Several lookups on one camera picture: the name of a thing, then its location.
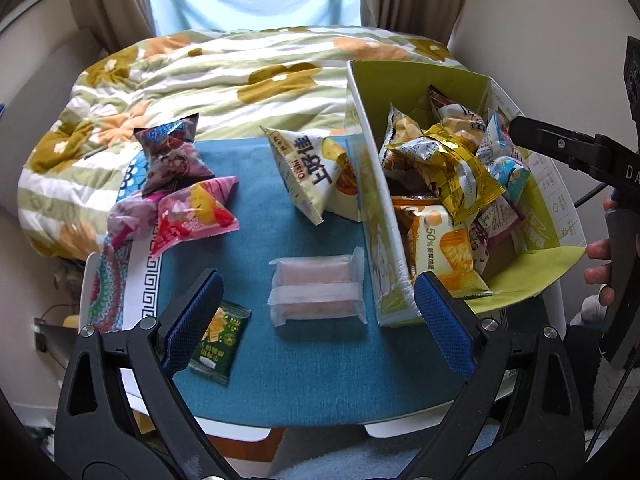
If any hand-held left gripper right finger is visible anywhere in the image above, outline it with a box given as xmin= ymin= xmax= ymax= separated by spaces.
xmin=402 ymin=271 xmax=586 ymax=480

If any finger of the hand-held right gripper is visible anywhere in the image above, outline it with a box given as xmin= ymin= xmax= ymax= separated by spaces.
xmin=509 ymin=116 xmax=608 ymax=183

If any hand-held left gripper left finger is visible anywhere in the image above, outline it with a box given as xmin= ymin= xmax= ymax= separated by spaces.
xmin=55 ymin=269 xmax=236 ymax=480

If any small green snack packet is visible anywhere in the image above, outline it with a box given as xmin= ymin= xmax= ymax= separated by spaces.
xmin=189 ymin=300 xmax=252 ymax=386

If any green cardboard box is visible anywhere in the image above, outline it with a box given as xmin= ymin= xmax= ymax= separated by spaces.
xmin=346 ymin=59 xmax=586 ymax=328

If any pile of snack packets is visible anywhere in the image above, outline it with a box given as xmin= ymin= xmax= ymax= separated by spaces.
xmin=377 ymin=85 xmax=533 ymax=301

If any person's right hand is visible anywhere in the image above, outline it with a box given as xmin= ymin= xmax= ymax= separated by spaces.
xmin=582 ymin=197 xmax=618 ymax=306

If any colourful patterned cloth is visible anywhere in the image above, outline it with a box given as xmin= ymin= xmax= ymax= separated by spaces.
xmin=85 ymin=152 xmax=167 ymax=336

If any blue tablecloth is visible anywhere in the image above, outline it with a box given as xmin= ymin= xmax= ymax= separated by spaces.
xmin=155 ymin=135 xmax=501 ymax=428

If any pink snack packet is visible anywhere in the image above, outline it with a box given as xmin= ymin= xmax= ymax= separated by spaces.
xmin=150 ymin=176 xmax=241 ymax=259

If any white table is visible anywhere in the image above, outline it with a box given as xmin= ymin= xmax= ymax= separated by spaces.
xmin=79 ymin=252 xmax=568 ymax=444

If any light purple snack packet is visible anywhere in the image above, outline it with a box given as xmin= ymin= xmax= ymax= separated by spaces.
xmin=107 ymin=195 xmax=166 ymax=254

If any purple snack bag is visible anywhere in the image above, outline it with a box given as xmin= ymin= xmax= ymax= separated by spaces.
xmin=134 ymin=112 xmax=216 ymax=197

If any white triangular chip bag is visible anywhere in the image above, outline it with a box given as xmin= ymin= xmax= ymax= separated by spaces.
xmin=260 ymin=125 xmax=362 ymax=226

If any floral striped blanket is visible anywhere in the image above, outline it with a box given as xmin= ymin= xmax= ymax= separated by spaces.
xmin=17 ymin=25 xmax=468 ymax=262

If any grey headboard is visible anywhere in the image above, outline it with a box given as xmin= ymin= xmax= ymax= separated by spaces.
xmin=0 ymin=27 xmax=108 ymax=211

